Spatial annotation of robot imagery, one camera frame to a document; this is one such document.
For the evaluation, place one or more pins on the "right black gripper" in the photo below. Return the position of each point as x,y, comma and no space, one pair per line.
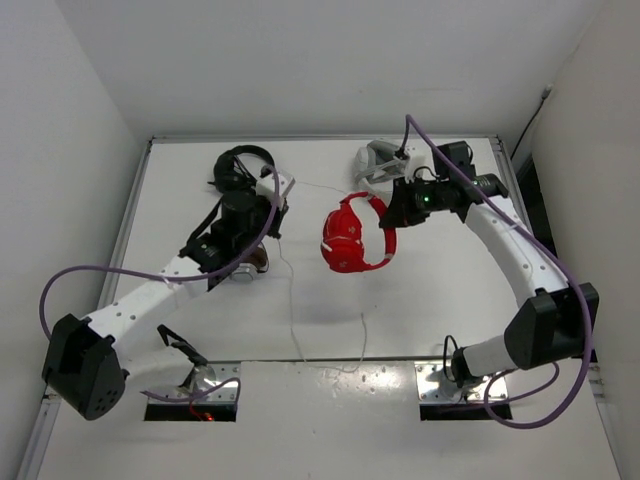
400,212

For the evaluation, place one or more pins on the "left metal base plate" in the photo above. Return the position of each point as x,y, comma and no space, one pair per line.
216,384

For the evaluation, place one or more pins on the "red headphones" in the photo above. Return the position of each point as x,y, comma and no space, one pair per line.
341,244

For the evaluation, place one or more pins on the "grey white headphones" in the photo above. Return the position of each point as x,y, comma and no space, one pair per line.
378,164

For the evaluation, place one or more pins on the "brown silver headphones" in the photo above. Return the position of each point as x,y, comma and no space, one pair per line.
256,264

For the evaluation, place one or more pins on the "metal base plate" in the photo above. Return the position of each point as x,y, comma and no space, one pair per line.
434,389
216,384

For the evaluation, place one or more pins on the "black headphones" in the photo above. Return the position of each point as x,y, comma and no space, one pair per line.
231,175

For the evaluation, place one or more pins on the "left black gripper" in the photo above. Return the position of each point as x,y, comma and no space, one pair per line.
276,216

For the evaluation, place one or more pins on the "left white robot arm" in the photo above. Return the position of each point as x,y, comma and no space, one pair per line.
91,361

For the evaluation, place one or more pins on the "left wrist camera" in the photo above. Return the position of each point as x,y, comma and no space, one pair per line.
276,187

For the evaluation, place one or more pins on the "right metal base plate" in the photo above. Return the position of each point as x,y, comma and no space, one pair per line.
434,389

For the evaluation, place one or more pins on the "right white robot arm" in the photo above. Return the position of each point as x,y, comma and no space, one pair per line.
553,319

